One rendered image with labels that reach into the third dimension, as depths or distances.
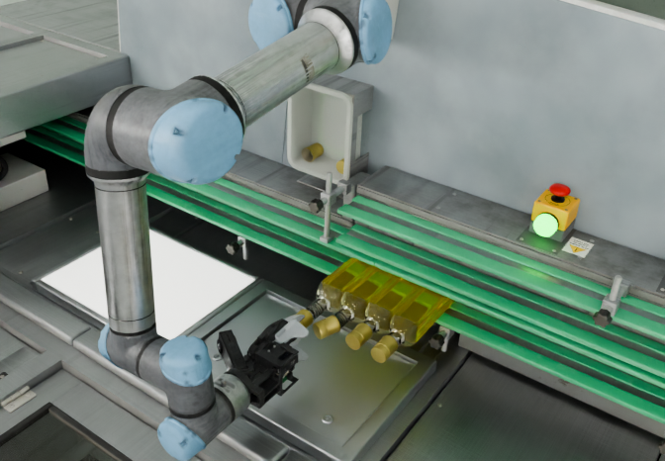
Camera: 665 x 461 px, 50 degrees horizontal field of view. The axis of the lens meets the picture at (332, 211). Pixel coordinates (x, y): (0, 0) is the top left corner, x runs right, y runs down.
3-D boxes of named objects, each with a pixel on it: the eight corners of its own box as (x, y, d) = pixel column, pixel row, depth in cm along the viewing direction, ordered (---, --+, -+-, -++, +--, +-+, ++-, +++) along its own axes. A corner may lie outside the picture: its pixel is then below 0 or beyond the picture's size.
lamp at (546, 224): (534, 228, 143) (528, 234, 140) (538, 209, 140) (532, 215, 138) (556, 235, 140) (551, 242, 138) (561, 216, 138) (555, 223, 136)
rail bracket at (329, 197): (338, 225, 165) (306, 248, 156) (342, 158, 156) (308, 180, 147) (349, 229, 164) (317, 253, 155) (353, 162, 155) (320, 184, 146)
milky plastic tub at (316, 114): (308, 153, 180) (286, 166, 173) (310, 67, 168) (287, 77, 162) (366, 174, 171) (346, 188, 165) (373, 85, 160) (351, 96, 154)
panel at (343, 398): (142, 230, 195) (32, 289, 171) (141, 220, 194) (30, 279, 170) (435, 370, 152) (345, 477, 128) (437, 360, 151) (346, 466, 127)
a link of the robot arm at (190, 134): (330, -22, 130) (93, 106, 96) (400, -16, 122) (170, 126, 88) (337, 42, 137) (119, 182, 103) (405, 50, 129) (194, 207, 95)
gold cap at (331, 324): (331, 324, 144) (312, 332, 142) (331, 311, 142) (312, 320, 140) (340, 334, 141) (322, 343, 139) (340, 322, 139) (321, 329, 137)
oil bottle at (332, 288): (367, 262, 165) (312, 308, 150) (368, 241, 162) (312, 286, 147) (388, 270, 163) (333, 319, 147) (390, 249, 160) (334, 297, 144)
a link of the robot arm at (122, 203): (52, 81, 102) (87, 372, 121) (102, 92, 96) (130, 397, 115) (118, 69, 111) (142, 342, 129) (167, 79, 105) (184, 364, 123)
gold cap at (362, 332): (356, 333, 141) (344, 345, 138) (357, 320, 140) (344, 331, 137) (372, 341, 140) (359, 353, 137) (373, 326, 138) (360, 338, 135)
